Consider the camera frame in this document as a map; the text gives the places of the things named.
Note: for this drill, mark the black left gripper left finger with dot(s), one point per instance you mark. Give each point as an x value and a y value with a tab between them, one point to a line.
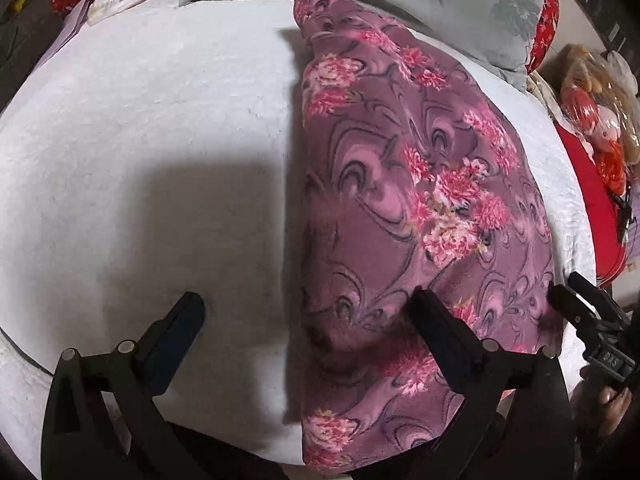
146	372

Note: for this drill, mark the purple pink floral garment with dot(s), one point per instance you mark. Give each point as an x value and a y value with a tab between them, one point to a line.
413	179

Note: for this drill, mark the person's hand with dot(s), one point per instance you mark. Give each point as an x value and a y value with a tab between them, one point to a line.
600	408

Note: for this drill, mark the lilac paper sheet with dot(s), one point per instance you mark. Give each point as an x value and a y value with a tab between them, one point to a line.
71	26

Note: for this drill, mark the red cloth beside bed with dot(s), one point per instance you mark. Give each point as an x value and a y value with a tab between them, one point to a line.
601	211

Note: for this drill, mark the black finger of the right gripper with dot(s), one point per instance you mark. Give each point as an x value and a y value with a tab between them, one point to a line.
605	305
573	309

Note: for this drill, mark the dark green hooded jacket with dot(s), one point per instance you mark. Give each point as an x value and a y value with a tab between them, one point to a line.
25	38

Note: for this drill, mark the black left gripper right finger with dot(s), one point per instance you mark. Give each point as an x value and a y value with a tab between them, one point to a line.
476	369

